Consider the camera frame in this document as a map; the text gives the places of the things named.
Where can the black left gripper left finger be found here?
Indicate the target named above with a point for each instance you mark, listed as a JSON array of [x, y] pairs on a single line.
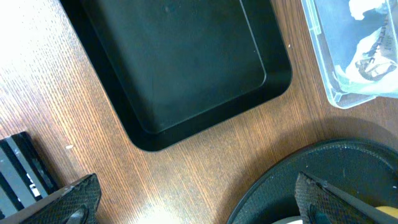
[[74, 203]]

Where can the black silver stand base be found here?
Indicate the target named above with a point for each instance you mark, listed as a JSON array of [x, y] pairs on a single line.
[[25, 178]]

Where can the grey plate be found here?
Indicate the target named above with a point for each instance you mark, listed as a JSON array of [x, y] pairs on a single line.
[[290, 220]]

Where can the yellow bowl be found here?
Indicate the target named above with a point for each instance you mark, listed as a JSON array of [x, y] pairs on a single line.
[[389, 210]]

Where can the clear plastic bin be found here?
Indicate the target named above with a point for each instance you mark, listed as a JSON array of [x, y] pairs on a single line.
[[334, 34]]

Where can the black rectangular tray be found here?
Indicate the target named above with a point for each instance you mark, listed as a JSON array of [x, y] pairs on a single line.
[[174, 68]]

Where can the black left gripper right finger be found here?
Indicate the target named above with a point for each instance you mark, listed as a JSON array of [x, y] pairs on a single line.
[[320, 202]]

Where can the round black tray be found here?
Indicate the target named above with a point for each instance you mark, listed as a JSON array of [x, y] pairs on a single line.
[[362, 168]]

